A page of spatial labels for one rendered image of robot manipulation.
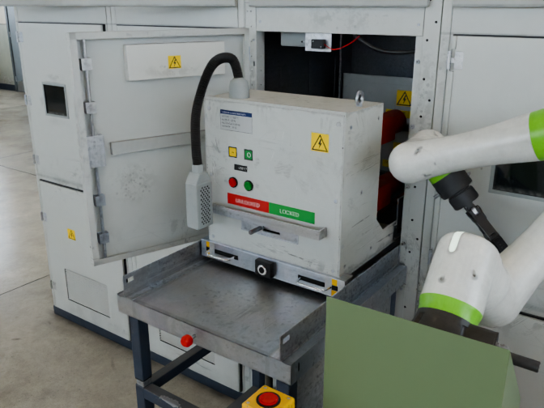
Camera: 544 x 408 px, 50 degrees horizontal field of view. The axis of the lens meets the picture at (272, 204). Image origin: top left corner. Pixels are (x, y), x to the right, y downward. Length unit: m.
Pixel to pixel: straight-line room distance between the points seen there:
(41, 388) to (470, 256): 2.20
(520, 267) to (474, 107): 0.53
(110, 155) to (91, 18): 0.90
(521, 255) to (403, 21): 0.78
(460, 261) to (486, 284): 0.07
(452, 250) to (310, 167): 0.52
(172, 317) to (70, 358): 1.55
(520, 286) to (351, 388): 0.44
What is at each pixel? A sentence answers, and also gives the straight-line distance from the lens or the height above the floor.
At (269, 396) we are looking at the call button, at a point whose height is 0.91.
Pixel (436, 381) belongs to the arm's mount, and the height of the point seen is 0.99.
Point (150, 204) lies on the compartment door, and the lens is 2.06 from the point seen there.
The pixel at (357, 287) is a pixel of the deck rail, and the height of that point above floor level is 0.88.
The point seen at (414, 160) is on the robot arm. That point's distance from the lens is 1.48.
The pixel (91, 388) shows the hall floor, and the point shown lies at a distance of 2.91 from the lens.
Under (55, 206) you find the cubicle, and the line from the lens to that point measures 3.18.
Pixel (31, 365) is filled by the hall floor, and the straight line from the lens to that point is 3.16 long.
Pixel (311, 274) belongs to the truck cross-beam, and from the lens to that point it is 1.71.
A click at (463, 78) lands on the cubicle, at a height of 1.46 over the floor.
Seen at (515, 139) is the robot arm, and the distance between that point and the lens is 1.40.
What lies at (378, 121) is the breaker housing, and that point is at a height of 1.34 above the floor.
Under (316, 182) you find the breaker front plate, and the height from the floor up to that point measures 1.19.
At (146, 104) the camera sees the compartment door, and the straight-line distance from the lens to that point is 1.98.
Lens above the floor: 1.66
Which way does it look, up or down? 19 degrees down
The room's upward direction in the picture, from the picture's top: straight up
